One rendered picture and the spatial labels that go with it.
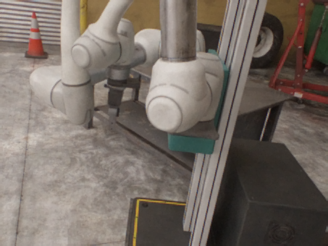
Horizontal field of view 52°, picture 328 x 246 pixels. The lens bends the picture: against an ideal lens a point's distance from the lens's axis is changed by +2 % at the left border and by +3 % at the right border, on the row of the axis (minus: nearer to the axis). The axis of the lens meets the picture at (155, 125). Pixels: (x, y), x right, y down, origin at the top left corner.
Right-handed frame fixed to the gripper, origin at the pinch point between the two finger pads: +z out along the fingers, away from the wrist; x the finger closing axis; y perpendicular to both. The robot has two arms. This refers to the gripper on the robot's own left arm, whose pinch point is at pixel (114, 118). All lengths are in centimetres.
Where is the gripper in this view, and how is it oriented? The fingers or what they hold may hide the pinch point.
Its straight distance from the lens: 133.3
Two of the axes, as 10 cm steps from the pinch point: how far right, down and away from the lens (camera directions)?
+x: -0.1, 4.3, -9.0
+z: -1.2, 9.0, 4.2
